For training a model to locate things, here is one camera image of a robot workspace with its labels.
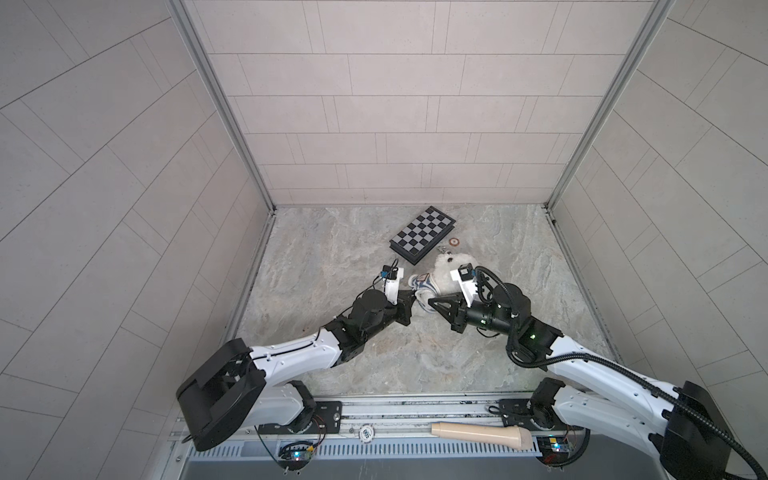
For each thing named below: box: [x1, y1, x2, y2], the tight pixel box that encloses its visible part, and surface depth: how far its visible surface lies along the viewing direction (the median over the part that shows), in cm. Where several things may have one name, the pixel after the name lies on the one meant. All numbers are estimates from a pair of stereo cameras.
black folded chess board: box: [389, 206, 457, 266], surface depth 107 cm
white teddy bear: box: [430, 252, 479, 297], surface depth 75 cm
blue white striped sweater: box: [408, 272, 441, 314], surface depth 76 cm
